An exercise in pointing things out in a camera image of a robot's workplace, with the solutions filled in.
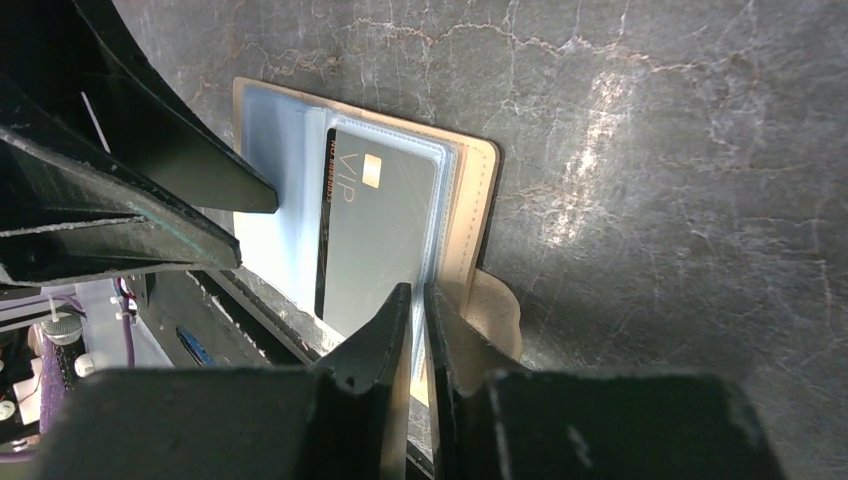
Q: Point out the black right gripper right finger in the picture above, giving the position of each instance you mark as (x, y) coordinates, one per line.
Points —
(492, 418)

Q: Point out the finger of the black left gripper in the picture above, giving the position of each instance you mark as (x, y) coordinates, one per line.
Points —
(148, 127)
(71, 212)

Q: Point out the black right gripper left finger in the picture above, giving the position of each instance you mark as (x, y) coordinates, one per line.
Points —
(342, 417)

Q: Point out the beige card holder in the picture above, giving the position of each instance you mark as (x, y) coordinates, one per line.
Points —
(274, 129)

